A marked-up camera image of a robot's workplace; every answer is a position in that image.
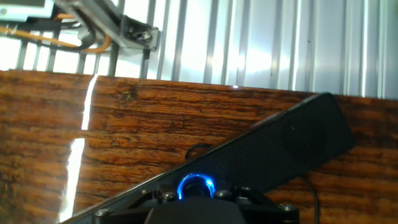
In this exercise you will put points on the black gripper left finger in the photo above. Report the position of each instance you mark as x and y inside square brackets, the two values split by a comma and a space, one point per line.
[124, 214]

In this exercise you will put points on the black speaker bar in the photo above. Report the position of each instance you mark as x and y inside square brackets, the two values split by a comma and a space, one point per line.
[280, 149]

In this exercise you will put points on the aluminium strut with bracket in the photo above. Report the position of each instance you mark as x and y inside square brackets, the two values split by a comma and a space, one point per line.
[121, 28]

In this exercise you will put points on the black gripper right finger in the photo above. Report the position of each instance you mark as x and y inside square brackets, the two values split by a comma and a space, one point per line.
[270, 214]

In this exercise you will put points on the blue ringed speaker knob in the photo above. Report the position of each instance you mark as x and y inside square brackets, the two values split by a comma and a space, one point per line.
[196, 185]

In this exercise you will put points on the white black patterned board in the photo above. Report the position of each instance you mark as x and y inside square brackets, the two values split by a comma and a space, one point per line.
[25, 9]

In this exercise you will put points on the wood grain table board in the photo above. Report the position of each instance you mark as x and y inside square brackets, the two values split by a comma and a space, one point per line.
[155, 124]

